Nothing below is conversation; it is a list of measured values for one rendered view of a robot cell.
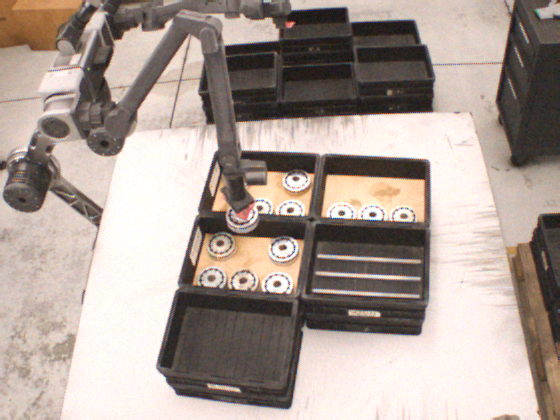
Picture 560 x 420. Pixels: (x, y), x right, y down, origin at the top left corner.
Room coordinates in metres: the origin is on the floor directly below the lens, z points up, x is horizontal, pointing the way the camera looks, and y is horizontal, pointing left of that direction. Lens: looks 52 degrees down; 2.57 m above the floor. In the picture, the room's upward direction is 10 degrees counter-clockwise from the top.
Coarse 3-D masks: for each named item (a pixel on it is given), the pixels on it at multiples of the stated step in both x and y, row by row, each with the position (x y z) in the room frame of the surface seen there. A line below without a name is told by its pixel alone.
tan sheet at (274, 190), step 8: (272, 176) 1.53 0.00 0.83; (280, 176) 1.52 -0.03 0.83; (312, 176) 1.50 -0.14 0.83; (224, 184) 1.53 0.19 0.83; (272, 184) 1.49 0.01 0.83; (280, 184) 1.48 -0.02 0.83; (312, 184) 1.46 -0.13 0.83; (256, 192) 1.47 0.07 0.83; (264, 192) 1.46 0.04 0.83; (272, 192) 1.45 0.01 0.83; (280, 192) 1.45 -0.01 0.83; (216, 200) 1.46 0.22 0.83; (224, 200) 1.46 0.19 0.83; (272, 200) 1.42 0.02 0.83; (280, 200) 1.41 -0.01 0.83; (304, 200) 1.39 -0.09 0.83; (216, 208) 1.43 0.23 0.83; (224, 208) 1.42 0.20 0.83
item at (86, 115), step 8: (80, 96) 1.39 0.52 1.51; (72, 104) 1.35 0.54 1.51; (80, 104) 1.37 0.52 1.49; (88, 104) 1.36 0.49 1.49; (96, 104) 1.36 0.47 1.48; (72, 112) 1.32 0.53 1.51; (80, 112) 1.34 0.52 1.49; (88, 112) 1.33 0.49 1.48; (96, 112) 1.33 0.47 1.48; (80, 120) 1.32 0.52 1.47; (88, 120) 1.31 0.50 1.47; (96, 120) 1.32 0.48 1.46; (80, 128) 1.32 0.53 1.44; (88, 128) 1.32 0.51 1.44; (96, 128) 1.34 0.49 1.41; (80, 136) 1.32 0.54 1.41; (88, 136) 1.33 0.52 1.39
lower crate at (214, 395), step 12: (300, 324) 0.91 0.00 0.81; (300, 336) 0.91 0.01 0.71; (300, 348) 0.87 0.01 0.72; (168, 384) 0.77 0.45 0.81; (192, 396) 0.75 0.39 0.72; (204, 396) 0.75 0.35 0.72; (216, 396) 0.73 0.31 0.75; (228, 396) 0.72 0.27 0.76; (240, 396) 0.70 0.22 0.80; (252, 396) 0.68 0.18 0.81; (264, 396) 0.67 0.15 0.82; (288, 396) 0.66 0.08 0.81; (288, 408) 0.66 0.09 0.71
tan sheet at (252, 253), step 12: (204, 240) 1.29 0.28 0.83; (240, 240) 1.27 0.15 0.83; (252, 240) 1.26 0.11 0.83; (264, 240) 1.25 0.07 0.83; (300, 240) 1.22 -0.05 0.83; (204, 252) 1.24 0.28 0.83; (240, 252) 1.22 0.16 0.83; (252, 252) 1.21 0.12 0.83; (264, 252) 1.20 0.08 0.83; (300, 252) 1.17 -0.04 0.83; (204, 264) 1.19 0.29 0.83; (216, 264) 1.18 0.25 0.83; (228, 264) 1.17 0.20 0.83; (240, 264) 1.17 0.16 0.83; (252, 264) 1.16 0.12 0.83; (264, 264) 1.15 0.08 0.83; (228, 276) 1.13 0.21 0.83; (264, 276) 1.10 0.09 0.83
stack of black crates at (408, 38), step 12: (360, 24) 2.92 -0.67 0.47; (372, 24) 2.91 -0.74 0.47; (384, 24) 2.90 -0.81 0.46; (396, 24) 2.88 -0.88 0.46; (408, 24) 2.87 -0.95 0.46; (360, 36) 2.92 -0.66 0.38; (372, 36) 2.90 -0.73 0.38; (384, 36) 2.89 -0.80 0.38; (396, 36) 2.87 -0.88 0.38; (408, 36) 2.85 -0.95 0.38
